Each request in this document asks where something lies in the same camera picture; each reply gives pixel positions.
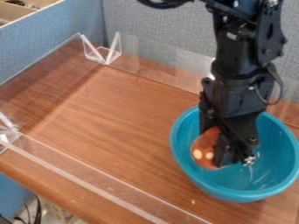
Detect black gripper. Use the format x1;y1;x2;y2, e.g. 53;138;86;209
198;76;275;168

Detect brown toy mushroom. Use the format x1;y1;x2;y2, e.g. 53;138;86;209
190;126;220;171

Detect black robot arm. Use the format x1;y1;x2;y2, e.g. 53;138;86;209
190;0;287;170

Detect blue plastic bowl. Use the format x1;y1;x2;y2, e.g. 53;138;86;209
169;107;299;203

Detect clear acrylic back barrier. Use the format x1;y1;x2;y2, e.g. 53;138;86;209
110;32;299;129

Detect clear acrylic barrier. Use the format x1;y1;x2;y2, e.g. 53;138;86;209
0;33;98;133
0;112;210;224
110;32;299;129

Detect clear acrylic front barrier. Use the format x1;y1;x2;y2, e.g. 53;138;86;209
0;112;210;224

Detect clear acrylic left barrier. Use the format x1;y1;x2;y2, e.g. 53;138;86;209
0;33;98;133

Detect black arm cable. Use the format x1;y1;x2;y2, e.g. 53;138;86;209
252;64;285;107

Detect clear acrylic corner bracket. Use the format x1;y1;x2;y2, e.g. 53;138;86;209
80;32;122;65

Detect black floor cables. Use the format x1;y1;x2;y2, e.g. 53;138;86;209
10;195;44;224

